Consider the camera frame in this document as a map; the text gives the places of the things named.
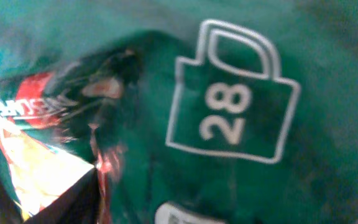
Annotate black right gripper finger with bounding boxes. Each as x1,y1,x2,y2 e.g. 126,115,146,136
0,133,101,224

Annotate green Nescafe coffee bag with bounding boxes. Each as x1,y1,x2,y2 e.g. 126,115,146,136
0,1,358,223

